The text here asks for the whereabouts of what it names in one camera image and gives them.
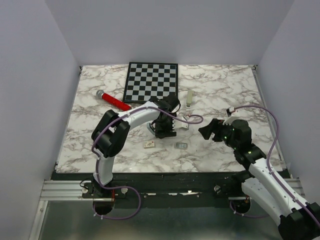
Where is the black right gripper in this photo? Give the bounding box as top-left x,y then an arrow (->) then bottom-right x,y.
198,117 -> 239,150

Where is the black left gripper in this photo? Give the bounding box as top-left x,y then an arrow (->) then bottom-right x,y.
155,113 -> 177,139

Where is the grey staple strip tray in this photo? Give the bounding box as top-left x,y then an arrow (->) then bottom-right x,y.
175,142 -> 188,150

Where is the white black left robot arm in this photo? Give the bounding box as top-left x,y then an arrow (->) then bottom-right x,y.
90,95 -> 181,198

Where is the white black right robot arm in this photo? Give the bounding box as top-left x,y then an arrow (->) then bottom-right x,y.
198,118 -> 320,240

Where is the pale green stapler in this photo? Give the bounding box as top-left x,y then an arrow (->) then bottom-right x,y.
186,90 -> 193,108

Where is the small staple box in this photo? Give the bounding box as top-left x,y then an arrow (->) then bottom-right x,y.
143,140 -> 155,149

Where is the black white chessboard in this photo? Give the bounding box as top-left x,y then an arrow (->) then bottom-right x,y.
122,62 -> 179,104

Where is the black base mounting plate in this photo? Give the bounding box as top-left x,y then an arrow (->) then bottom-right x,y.
50,172 -> 258,212

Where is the red glitter toy microphone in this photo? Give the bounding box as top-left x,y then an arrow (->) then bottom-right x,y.
96,89 -> 131,111

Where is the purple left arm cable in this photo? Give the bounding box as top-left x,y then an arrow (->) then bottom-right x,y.
91,106 -> 205,221

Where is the aluminium rail right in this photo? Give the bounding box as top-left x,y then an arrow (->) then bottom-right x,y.
228,178 -> 306,201

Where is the aluminium rail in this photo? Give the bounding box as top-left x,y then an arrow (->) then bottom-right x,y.
40,180 -> 89,201
228,178 -> 306,201

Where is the aluminium rail left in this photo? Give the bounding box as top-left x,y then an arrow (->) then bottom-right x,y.
40,180 -> 89,201

